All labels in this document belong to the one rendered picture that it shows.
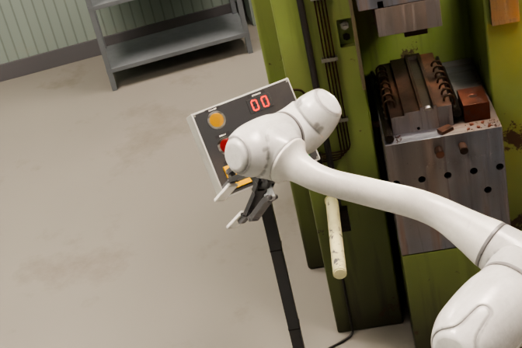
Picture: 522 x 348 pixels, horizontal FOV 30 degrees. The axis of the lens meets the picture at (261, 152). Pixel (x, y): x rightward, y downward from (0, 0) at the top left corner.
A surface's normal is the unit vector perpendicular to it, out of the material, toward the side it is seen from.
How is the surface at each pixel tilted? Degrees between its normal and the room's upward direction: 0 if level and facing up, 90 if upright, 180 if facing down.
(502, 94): 90
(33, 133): 0
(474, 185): 90
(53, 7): 90
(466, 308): 15
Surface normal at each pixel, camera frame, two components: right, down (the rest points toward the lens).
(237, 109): 0.25, -0.11
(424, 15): 0.00, 0.49
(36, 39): 0.21, 0.44
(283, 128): 0.37, -0.76
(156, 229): -0.19, -0.85
